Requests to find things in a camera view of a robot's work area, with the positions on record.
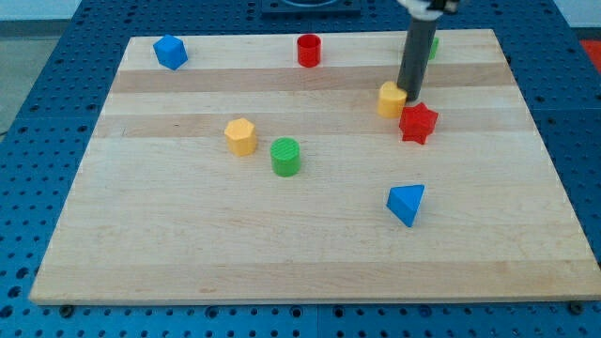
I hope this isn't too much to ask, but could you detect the wooden board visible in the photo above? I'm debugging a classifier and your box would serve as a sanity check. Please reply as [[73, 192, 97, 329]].
[[30, 29, 600, 305]]

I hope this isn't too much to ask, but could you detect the red cylinder block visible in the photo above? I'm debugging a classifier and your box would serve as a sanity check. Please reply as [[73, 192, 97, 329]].
[[297, 34, 321, 68]]

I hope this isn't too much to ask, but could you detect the red star block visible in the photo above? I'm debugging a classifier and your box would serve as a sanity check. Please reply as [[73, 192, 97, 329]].
[[399, 102, 439, 145]]

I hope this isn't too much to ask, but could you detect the blue cube block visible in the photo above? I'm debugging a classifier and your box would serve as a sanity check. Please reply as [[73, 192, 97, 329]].
[[153, 35, 188, 70]]

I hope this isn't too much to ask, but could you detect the yellow heart block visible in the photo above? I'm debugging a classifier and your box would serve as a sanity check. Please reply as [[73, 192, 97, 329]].
[[377, 81, 408, 118]]

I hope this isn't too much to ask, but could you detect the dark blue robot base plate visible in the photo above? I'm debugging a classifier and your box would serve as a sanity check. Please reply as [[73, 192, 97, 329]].
[[260, 0, 362, 16]]

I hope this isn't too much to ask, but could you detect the blue triangle block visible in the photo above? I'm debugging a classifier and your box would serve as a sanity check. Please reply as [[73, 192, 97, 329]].
[[386, 184, 425, 227]]

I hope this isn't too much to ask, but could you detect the green block behind rod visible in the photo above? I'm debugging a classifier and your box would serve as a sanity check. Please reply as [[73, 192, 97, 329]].
[[428, 37, 439, 60]]

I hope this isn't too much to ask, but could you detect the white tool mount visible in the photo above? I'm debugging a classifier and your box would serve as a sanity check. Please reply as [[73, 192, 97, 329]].
[[397, 0, 460, 20]]

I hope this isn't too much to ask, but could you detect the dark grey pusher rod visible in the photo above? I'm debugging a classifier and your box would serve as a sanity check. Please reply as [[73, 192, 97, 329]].
[[397, 18, 438, 101]]

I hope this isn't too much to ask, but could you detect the yellow hexagon block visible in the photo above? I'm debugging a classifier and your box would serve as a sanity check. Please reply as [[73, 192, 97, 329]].
[[223, 118, 257, 157]]

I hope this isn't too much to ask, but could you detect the green cylinder block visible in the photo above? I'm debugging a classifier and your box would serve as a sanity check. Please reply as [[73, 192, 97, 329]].
[[270, 137, 301, 177]]

